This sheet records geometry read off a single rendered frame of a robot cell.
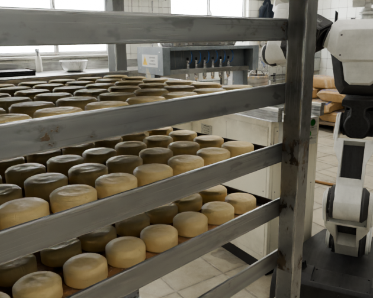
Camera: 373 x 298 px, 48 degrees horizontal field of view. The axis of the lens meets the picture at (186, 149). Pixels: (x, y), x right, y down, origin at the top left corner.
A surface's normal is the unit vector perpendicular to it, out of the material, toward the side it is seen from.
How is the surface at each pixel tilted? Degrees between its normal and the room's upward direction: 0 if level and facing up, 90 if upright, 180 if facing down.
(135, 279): 90
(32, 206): 0
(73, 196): 0
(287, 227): 90
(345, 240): 50
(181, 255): 90
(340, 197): 58
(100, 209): 90
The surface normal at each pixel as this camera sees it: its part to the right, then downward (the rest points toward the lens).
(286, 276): -0.72, 0.18
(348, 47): -0.44, 0.23
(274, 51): -0.64, 0.45
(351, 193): -0.37, -0.32
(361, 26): -0.32, -0.52
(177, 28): 0.70, 0.17
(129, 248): -0.01, -0.97
